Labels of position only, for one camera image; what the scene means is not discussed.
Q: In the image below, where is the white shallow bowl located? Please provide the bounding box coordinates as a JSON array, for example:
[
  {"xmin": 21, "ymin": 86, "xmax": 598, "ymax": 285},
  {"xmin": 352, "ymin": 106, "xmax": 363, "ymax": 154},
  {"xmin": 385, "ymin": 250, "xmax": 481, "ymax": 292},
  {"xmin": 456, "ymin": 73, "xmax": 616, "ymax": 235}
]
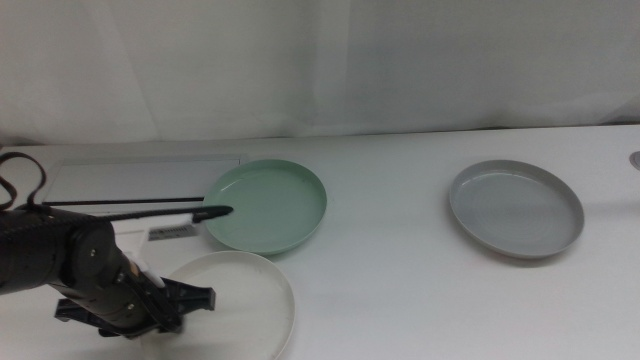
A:
[{"xmin": 139, "ymin": 250, "xmax": 296, "ymax": 360}]

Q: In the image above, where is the pale green shallow bowl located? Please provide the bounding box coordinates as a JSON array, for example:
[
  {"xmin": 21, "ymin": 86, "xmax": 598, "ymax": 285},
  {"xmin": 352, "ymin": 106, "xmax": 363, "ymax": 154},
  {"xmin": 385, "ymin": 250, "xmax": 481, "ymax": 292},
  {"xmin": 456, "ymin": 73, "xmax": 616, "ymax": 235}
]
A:
[{"xmin": 201, "ymin": 158, "xmax": 329, "ymax": 257}]

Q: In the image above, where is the grey shallow bowl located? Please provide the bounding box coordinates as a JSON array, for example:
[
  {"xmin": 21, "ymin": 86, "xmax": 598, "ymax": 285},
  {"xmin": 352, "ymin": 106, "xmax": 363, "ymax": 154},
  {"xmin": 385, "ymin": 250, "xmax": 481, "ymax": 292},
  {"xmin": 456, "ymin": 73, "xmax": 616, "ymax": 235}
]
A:
[{"xmin": 448, "ymin": 159, "xmax": 586, "ymax": 260}]

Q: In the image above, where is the white curtain backdrop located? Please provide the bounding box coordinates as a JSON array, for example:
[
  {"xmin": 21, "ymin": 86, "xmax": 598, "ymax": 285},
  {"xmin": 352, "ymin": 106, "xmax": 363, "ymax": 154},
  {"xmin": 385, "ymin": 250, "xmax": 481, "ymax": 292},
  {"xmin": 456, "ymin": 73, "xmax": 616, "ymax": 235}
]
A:
[{"xmin": 0, "ymin": 0, "xmax": 640, "ymax": 147}]

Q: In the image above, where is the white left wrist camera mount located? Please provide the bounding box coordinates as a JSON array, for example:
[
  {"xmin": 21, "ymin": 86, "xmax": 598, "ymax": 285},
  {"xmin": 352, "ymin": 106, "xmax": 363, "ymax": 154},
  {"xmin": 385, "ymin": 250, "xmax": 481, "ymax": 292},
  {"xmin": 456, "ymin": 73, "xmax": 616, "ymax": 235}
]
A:
[{"xmin": 112, "ymin": 219, "xmax": 169, "ymax": 290}]

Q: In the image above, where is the grey table cable hatch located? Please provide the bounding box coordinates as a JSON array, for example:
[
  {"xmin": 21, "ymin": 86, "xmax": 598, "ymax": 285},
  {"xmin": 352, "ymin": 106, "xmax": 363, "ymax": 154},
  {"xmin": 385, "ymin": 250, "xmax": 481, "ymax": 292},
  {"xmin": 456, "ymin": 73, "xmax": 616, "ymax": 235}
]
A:
[{"xmin": 28, "ymin": 153, "xmax": 250, "ymax": 217}]

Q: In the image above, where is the black strap loop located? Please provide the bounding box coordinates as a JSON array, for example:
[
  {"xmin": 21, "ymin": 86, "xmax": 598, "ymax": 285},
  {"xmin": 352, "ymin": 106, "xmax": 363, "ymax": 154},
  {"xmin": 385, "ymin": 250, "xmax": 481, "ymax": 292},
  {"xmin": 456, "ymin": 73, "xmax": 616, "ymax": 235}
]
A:
[{"xmin": 0, "ymin": 151, "xmax": 48, "ymax": 212}]

